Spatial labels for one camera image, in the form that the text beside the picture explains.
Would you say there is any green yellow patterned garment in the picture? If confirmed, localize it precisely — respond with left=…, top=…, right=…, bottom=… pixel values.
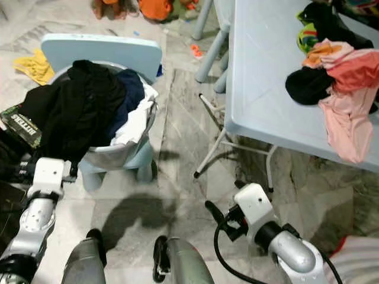
left=296, top=22, right=319, bottom=55

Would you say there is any large black garment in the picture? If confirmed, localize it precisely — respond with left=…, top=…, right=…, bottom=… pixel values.
left=19, top=59, right=131, bottom=163

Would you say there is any small black garment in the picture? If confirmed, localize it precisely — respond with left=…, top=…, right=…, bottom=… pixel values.
left=285, top=66, right=335, bottom=106

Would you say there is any child in orange shirt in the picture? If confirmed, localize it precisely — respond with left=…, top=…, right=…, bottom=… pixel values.
left=138, top=0, right=199, bottom=23

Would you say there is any navy blue garment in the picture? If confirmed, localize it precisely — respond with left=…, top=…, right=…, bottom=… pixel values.
left=117, top=68, right=146, bottom=134

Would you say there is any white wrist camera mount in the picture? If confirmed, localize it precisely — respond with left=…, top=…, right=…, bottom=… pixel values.
left=33, top=157, right=73, bottom=202
left=233, top=183, right=275, bottom=244

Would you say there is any grey laundry basket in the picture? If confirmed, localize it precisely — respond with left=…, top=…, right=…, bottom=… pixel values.
left=56, top=59, right=159, bottom=172

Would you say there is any coral red knit garment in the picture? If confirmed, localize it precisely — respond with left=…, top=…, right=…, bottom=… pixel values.
left=326, top=50, right=379, bottom=95

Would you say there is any light blue folding table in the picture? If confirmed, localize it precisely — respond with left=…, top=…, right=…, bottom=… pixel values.
left=194, top=0, right=379, bottom=193

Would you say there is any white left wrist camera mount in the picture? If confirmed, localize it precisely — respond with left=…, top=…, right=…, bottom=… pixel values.
left=33, top=157, right=73, bottom=202

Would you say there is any small orange toy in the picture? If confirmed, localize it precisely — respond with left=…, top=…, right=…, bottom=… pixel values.
left=189, top=43, right=203, bottom=59

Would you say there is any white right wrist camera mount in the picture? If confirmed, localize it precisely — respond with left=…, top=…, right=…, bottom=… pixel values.
left=233, top=183, right=275, bottom=244

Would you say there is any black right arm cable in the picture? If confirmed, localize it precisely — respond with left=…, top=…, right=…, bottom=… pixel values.
left=213, top=228, right=276, bottom=284

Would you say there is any orange cloth garment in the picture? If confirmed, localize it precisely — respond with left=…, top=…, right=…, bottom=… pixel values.
left=302, top=38, right=362, bottom=69

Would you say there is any peach pink garment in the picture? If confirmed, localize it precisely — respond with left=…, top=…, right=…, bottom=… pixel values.
left=318, top=89, right=379, bottom=164

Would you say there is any white garment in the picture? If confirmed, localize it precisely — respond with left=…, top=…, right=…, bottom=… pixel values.
left=110, top=86, right=159, bottom=147

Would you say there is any yellow cloth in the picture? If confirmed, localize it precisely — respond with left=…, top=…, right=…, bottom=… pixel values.
left=13, top=49, right=57, bottom=86

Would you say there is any child in green shirt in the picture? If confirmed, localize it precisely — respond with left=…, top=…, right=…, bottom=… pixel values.
left=92, top=0, right=134, bottom=20

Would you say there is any green black cardboard box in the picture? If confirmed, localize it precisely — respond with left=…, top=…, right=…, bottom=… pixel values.
left=0, top=104, right=43, bottom=149

